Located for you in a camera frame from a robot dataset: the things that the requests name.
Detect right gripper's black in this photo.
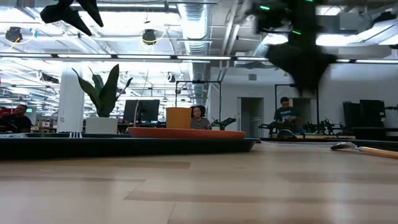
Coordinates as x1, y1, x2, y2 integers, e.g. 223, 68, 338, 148
266, 43, 338, 96

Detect orange plate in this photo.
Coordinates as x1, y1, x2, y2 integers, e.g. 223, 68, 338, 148
127, 126, 246, 140

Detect orange cup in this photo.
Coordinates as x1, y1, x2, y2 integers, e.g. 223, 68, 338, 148
165, 106, 193, 129

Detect dark green plastic tray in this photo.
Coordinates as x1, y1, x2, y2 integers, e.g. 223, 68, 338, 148
0, 133, 259, 160

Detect standing person looking down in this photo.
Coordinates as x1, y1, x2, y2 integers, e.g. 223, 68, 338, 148
273, 96, 305, 133

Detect background robot arms rig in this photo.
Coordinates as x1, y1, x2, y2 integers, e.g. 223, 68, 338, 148
257, 117, 345, 138

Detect grey doorway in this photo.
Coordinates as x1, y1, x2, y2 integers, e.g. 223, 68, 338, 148
237, 96, 265, 139

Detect long ceiling light strip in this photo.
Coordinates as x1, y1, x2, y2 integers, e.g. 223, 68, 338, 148
0, 53, 398, 64

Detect black equipment cases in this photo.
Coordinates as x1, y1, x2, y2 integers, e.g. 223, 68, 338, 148
342, 99, 387, 129

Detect large green leafy plant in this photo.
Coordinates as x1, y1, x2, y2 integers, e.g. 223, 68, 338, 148
72, 63, 134, 118

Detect white column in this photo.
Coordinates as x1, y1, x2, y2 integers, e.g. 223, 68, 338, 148
56, 62, 86, 134

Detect black computer monitor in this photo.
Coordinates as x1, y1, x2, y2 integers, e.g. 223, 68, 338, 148
122, 99, 160, 123

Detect white square planter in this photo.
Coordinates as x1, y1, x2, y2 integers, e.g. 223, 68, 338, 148
85, 116, 119, 135

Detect person leaning at desk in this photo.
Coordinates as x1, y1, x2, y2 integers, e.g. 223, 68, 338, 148
0, 104, 33, 134

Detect black tall frame stand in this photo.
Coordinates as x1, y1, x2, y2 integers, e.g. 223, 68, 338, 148
274, 83, 320, 133
174, 80, 223, 126

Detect black aluminium table frame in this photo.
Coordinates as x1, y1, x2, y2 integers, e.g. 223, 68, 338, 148
259, 136, 398, 151

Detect ceiling cable reel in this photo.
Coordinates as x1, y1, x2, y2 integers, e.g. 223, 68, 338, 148
141, 28, 157, 46
4, 26, 24, 44

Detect metal spoon with wooden handle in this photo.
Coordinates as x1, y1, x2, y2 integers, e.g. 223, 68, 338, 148
330, 141, 398, 160

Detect silver ventilation duct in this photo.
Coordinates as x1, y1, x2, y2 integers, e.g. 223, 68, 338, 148
176, 0, 216, 105

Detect person facing the camera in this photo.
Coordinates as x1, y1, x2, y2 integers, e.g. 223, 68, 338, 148
190, 105, 213, 131

